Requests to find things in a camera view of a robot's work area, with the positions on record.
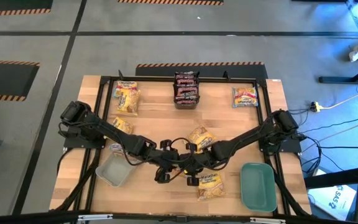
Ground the black floor cable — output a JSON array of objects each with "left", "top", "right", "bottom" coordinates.
[
  {"left": 293, "top": 113, "right": 358, "bottom": 134},
  {"left": 303, "top": 136, "right": 358, "bottom": 150}
]

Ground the black camera rig beam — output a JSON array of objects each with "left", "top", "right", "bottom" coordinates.
[{"left": 0, "top": 210, "right": 358, "bottom": 224}]

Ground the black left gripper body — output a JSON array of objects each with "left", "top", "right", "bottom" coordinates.
[{"left": 149, "top": 140, "right": 180, "bottom": 184}]

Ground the green plastic bin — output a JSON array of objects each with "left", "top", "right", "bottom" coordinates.
[{"left": 240, "top": 162, "right": 278, "bottom": 213}]

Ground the black aluminium table frame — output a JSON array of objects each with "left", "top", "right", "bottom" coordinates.
[{"left": 84, "top": 70, "right": 281, "bottom": 218}]

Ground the grey plastic bin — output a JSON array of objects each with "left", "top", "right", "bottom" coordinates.
[{"left": 94, "top": 151, "right": 136, "bottom": 188}]

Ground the black cable conduit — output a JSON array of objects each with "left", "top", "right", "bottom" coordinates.
[
  {"left": 264, "top": 152, "right": 312, "bottom": 217},
  {"left": 53, "top": 148, "right": 102, "bottom": 212}
]

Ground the black hazard-striped floor mat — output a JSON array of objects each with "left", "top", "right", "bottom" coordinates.
[
  {"left": 135, "top": 61, "right": 269, "bottom": 78},
  {"left": 0, "top": 59, "right": 40, "bottom": 102},
  {"left": 117, "top": 0, "right": 224, "bottom": 6},
  {"left": 0, "top": 0, "right": 54, "bottom": 17}
]

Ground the yellow floor cable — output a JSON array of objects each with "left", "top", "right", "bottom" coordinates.
[{"left": 317, "top": 84, "right": 358, "bottom": 110}]

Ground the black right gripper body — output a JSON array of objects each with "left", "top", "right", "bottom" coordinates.
[{"left": 181, "top": 142, "right": 217, "bottom": 187}]

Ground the person's shoe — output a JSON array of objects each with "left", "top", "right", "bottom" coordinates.
[{"left": 349, "top": 44, "right": 358, "bottom": 62}]

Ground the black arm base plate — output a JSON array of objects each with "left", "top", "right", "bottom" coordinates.
[
  {"left": 63, "top": 136, "right": 106, "bottom": 149},
  {"left": 259, "top": 136, "right": 303, "bottom": 154}
]

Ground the black desk leg frame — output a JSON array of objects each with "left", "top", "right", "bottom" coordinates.
[{"left": 318, "top": 60, "right": 358, "bottom": 84}]

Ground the yellow Maruchan ramen pack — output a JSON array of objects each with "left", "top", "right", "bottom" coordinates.
[
  {"left": 116, "top": 89, "right": 142, "bottom": 116},
  {"left": 196, "top": 172, "right": 226, "bottom": 202},
  {"left": 186, "top": 124, "right": 217, "bottom": 153},
  {"left": 112, "top": 116, "right": 135, "bottom": 135}
]

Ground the white printed cardboard box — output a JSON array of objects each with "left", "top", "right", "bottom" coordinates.
[{"left": 308, "top": 185, "right": 357, "bottom": 222}]

